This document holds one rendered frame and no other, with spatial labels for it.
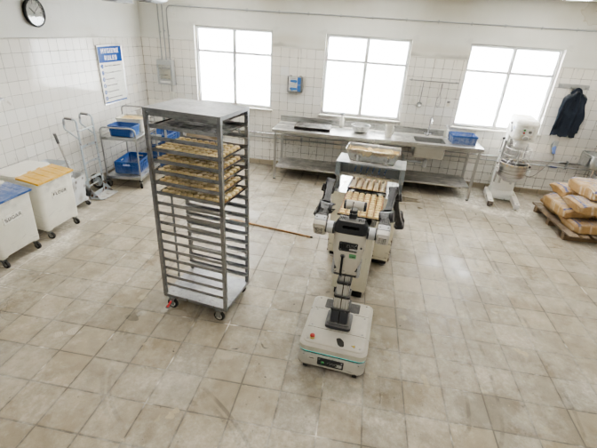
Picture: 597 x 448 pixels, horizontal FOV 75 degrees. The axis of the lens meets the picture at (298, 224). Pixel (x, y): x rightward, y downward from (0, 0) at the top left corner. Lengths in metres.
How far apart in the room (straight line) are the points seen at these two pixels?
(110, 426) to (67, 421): 0.29
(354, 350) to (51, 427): 2.09
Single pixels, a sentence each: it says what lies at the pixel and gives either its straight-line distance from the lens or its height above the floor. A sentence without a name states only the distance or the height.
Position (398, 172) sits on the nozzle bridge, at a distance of 4.19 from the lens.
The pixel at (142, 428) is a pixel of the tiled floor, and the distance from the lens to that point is 3.04.
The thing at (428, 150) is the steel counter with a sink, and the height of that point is 0.75.
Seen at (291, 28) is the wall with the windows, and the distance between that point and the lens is 7.19.
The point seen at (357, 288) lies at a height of 0.13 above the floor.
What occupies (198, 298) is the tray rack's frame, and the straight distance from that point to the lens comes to 3.71.
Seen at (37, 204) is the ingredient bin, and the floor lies 0.47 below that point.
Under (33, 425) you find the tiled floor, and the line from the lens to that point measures 3.31.
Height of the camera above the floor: 2.39
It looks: 27 degrees down
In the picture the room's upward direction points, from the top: 4 degrees clockwise
